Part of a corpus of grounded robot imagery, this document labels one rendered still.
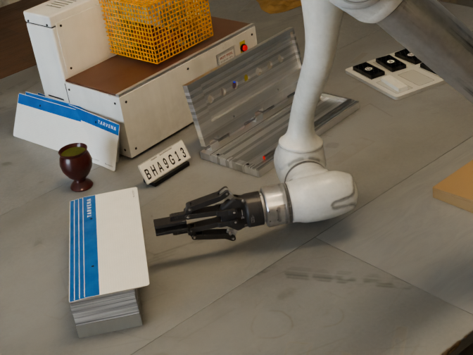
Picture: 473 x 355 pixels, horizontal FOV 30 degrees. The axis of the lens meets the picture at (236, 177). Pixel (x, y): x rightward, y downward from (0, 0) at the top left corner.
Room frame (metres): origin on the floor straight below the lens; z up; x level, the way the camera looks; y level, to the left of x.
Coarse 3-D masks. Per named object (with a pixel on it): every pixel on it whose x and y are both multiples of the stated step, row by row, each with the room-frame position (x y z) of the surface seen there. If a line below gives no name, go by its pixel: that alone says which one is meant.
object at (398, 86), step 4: (388, 76) 2.38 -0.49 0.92; (392, 76) 2.37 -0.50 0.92; (384, 80) 2.36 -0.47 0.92; (388, 80) 2.35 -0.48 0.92; (392, 80) 2.35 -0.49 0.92; (396, 80) 2.34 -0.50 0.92; (388, 84) 2.34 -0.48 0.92; (392, 84) 2.32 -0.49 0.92; (396, 84) 2.32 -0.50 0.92; (400, 84) 2.32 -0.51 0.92; (404, 84) 2.31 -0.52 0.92; (396, 88) 2.30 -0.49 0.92; (400, 88) 2.29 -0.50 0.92; (404, 88) 2.29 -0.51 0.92
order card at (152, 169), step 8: (176, 144) 2.07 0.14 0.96; (160, 152) 2.04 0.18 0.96; (168, 152) 2.05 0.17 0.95; (176, 152) 2.06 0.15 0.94; (184, 152) 2.07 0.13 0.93; (152, 160) 2.01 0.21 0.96; (160, 160) 2.02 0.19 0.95; (168, 160) 2.03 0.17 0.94; (176, 160) 2.05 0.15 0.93; (184, 160) 2.06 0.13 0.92; (144, 168) 1.98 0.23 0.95; (152, 168) 2.00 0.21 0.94; (160, 168) 2.01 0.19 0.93; (168, 168) 2.02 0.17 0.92; (144, 176) 1.97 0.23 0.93; (152, 176) 1.98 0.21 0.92; (160, 176) 2.00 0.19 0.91
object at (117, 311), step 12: (72, 204) 1.78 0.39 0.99; (72, 216) 1.73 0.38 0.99; (72, 228) 1.68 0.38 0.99; (72, 240) 1.63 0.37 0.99; (72, 252) 1.58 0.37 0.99; (72, 264) 1.54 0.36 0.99; (72, 276) 1.49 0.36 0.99; (72, 288) 1.45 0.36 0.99; (72, 300) 1.41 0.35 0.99; (84, 300) 1.41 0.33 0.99; (96, 300) 1.41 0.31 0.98; (108, 300) 1.41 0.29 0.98; (120, 300) 1.41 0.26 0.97; (132, 300) 1.42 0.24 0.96; (72, 312) 1.41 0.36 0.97; (84, 312) 1.41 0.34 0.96; (96, 312) 1.41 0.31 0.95; (108, 312) 1.41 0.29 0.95; (120, 312) 1.41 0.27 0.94; (132, 312) 1.42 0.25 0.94; (84, 324) 1.41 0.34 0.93; (96, 324) 1.41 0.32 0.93; (108, 324) 1.41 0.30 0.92; (120, 324) 1.41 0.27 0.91; (132, 324) 1.41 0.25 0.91; (84, 336) 1.41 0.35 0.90
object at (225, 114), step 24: (264, 48) 2.31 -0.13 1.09; (288, 48) 2.37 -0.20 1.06; (216, 72) 2.17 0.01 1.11; (240, 72) 2.23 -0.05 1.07; (264, 72) 2.29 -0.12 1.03; (288, 72) 2.35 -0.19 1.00; (192, 96) 2.09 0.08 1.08; (216, 96) 2.15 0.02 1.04; (240, 96) 2.21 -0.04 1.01; (264, 96) 2.25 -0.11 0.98; (216, 120) 2.12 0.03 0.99; (240, 120) 2.17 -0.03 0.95
